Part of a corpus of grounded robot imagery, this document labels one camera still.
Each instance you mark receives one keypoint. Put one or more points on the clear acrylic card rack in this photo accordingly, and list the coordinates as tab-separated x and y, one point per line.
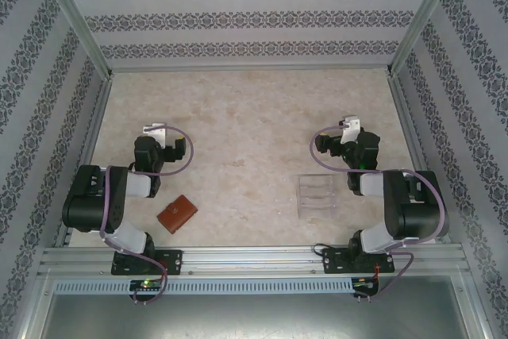
316	196

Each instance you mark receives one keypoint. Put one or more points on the brown leather card holder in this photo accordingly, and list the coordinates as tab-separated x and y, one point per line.
178	214

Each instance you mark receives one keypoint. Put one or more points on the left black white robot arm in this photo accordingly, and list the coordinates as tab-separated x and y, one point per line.
91	204

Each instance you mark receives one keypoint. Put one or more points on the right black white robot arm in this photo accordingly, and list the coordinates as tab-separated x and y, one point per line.
416	212

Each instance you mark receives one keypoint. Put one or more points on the grey metal sheet panel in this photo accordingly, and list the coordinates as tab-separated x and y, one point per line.
254	317

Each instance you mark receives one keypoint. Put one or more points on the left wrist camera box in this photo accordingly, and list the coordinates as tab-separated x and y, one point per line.
155	131

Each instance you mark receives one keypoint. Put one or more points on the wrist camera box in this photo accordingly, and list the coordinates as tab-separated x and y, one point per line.
351	128
155	131

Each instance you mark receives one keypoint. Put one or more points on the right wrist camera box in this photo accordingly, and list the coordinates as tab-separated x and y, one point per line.
351	128

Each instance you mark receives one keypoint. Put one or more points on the aluminium side rail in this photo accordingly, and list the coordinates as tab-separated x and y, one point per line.
85	156
416	156

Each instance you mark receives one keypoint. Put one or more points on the aluminium back rail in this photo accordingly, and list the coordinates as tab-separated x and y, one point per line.
250	69

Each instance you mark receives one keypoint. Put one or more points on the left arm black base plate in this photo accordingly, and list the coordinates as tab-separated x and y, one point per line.
127	263

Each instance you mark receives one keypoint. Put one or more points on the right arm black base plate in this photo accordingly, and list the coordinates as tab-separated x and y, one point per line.
337	261

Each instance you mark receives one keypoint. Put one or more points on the aluminium mounting rail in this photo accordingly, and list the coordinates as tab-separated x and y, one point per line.
254	261

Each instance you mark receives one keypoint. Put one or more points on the aluminium frame post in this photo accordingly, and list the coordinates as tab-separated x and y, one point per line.
426	17
71	17

